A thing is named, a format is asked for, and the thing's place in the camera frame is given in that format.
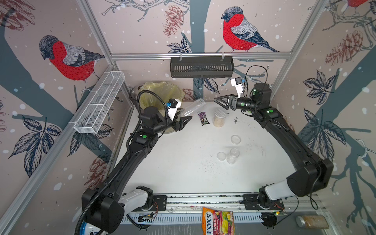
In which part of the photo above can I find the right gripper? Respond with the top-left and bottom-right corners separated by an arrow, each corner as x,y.
216,93 -> 260,113

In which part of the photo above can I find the wide jar patterned lid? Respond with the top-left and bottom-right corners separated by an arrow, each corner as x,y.
213,108 -> 227,127

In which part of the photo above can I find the clear jar lid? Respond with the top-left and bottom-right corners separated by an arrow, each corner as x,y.
231,135 -> 241,145
217,152 -> 227,162

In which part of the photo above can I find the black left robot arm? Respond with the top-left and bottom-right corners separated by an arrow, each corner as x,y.
74,90 -> 192,235

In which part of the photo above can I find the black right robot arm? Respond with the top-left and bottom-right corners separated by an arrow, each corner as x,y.
214,83 -> 334,200

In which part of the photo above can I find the purple candy packet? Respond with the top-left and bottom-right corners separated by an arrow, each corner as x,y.
198,112 -> 209,126

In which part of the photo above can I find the bin with yellow bag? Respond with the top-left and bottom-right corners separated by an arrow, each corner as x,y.
139,82 -> 185,116

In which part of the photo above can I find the black hanging basket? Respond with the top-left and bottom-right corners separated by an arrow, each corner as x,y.
170,56 -> 235,78

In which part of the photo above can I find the grey metal bowl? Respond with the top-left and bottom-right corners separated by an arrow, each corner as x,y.
129,85 -> 142,108

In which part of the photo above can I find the Fox's candy bag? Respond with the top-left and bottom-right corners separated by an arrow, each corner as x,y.
202,207 -> 235,235

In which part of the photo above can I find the white blue-lid container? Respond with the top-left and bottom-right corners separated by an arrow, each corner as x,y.
79,222 -> 100,235

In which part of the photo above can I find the grain-filled jar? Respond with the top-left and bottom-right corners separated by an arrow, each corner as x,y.
296,215 -> 329,229

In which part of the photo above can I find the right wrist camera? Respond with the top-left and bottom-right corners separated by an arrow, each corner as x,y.
230,76 -> 244,98

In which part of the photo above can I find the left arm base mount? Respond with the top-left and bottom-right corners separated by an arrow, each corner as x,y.
122,186 -> 167,214

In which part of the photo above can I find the white wire shelf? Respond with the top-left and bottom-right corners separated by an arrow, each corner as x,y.
74,71 -> 125,134

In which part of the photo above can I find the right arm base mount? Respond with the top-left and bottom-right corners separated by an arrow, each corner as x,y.
241,193 -> 285,211

